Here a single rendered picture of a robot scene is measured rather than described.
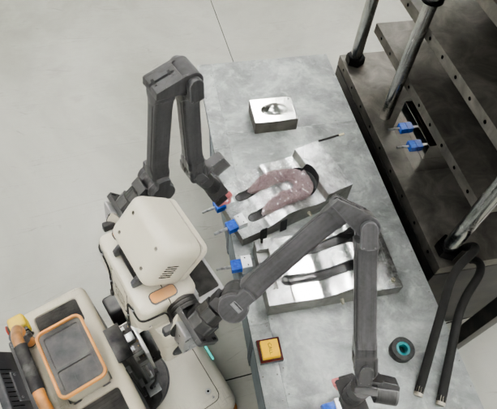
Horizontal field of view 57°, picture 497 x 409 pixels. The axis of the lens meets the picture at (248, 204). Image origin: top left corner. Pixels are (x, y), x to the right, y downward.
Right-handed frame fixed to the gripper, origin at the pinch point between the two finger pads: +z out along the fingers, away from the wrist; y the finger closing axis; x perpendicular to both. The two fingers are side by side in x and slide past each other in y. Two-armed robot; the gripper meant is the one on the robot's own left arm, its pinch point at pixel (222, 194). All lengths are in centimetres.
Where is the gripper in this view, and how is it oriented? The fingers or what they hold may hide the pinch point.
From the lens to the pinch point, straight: 167.1
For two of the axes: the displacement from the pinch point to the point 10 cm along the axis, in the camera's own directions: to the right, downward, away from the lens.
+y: -5.6, -7.0, 4.4
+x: -7.6, 6.5, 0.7
